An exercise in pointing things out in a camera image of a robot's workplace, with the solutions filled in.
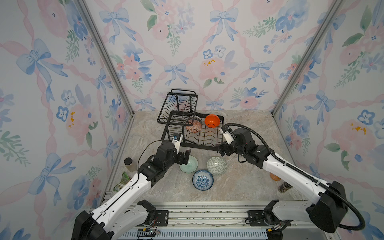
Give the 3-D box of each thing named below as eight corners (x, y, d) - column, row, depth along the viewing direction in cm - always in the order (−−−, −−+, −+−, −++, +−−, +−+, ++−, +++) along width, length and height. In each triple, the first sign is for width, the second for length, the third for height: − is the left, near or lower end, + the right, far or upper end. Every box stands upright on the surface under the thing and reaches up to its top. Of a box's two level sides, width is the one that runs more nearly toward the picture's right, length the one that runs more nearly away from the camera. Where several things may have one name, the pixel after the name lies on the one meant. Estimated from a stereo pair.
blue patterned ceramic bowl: (192, 190, 84) (192, 188, 81) (192, 172, 91) (192, 169, 87) (213, 190, 84) (214, 188, 81) (212, 172, 91) (212, 169, 87)
